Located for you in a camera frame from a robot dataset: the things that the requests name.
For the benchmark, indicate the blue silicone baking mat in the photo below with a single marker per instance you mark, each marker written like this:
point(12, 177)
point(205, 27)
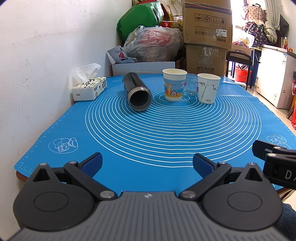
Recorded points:
point(152, 150)

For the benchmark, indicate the cardboard box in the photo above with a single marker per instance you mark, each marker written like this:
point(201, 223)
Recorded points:
point(205, 59)
point(208, 22)

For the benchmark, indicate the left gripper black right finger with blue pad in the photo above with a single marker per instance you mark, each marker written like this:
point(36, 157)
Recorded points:
point(223, 181)

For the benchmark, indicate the white open carton box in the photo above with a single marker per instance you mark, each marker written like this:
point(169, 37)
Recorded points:
point(122, 64)

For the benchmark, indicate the green plastic bag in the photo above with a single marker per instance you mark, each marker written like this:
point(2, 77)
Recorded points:
point(147, 15)

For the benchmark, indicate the white printed paper cup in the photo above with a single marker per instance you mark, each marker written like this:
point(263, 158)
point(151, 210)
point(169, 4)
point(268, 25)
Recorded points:
point(207, 87)

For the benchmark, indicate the blue illustrated paper cup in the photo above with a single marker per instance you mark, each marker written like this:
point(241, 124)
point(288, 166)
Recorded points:
point(174, 80)

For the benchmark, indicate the black chair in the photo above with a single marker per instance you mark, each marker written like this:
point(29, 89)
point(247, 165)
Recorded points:
point(241, 58)

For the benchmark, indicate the clear bag with red contents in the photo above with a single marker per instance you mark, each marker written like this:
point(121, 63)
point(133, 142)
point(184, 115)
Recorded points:
point(153, 44)

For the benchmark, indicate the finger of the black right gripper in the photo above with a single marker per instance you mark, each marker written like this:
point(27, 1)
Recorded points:
point(279, 163)

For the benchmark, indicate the upper cardboard box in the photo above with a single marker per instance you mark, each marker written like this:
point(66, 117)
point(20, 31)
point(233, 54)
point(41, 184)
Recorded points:
point(208, 22)

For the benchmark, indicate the black thermos flask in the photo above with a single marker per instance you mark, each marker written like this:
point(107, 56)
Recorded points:
point(138, 96)

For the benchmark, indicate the red shopping bag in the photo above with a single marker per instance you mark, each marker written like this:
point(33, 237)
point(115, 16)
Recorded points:
point(293, 122)

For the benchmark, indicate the clear glass cup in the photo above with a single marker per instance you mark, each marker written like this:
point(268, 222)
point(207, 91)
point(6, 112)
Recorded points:
point(191, 85)

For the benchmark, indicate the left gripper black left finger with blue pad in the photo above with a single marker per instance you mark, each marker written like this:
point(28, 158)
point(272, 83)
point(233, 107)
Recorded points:
point(78, 174)

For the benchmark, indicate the red bucket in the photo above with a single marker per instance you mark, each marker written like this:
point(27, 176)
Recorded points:
point(242, 75)

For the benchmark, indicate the lower cardboard box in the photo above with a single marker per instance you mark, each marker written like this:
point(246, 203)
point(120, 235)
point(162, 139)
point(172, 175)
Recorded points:
point(205, 59)

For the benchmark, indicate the white tissue pack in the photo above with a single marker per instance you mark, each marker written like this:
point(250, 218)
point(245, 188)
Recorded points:
point(91, 86)

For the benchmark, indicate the white chest freezer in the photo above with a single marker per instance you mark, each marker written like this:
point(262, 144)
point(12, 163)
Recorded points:
point(275, 76)

